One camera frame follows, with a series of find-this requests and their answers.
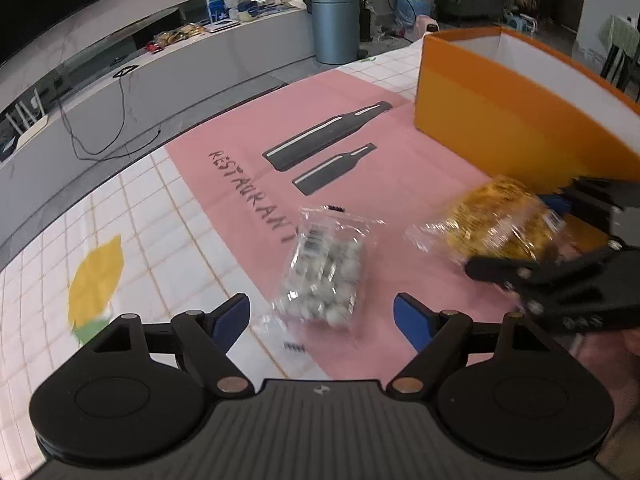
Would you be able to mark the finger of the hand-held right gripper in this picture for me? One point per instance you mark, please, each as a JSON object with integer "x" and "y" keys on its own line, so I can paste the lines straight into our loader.
{"x": 505, "y": 270}
{"x": 555, "y": 202}

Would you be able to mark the black television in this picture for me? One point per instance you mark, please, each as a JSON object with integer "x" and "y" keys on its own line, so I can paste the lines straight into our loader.
{"x": 45, "y": 5}

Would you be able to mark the pink bottle print mat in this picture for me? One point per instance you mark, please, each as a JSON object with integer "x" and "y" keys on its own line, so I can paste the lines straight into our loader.
{"x": 400, "y": 160}

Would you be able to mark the clear packet of white candies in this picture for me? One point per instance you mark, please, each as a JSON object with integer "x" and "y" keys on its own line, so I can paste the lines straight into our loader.
{"x": 320, "y": 272}

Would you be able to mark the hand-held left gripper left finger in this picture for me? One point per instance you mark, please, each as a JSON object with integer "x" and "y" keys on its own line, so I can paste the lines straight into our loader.
{"x": 231, "y": 322}

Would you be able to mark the blue water bottle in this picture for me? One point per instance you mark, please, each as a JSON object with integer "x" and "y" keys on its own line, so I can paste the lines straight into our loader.
{"x": 415, "y": 2}

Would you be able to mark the grey television console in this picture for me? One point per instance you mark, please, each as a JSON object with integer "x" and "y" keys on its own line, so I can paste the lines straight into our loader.
{"x": 200, "y": 75}

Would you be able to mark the orange cardboard box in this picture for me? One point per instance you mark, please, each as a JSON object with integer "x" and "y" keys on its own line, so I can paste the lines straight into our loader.
{"x": 500, "y": 110}

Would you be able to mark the pile of snacks on console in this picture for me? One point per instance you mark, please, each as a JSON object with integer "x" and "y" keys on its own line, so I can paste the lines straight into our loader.
{"x": 177, "y": 37}

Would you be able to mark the grey blue trash can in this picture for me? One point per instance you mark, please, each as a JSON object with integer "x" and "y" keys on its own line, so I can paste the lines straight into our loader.
{"x": 334, "y": 27}

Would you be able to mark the person's right hand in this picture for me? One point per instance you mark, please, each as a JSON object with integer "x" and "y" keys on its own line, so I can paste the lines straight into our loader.
{"x": 617, "y": 370}

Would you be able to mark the yellow snack packet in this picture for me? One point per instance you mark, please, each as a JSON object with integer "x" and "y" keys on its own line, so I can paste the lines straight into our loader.
{"x": 500, "y": 220}

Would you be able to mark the white router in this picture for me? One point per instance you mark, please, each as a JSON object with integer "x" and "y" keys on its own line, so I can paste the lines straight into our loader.
{"x": 30, "y": 120}

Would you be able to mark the small pink appliance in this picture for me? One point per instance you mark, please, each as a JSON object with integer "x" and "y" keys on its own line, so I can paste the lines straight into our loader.
{"x": 427, "y": 27}

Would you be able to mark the table with green cloth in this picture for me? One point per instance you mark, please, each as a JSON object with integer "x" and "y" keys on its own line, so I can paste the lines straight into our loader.
{"x": 622, "y": 35}

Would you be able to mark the blue gift box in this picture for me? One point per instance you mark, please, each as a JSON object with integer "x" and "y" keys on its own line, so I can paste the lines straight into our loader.
{"x": 217, "y": 10}

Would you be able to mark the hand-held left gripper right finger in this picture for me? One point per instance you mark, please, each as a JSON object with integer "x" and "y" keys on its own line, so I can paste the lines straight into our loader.
{"x": 412, "y": 322}

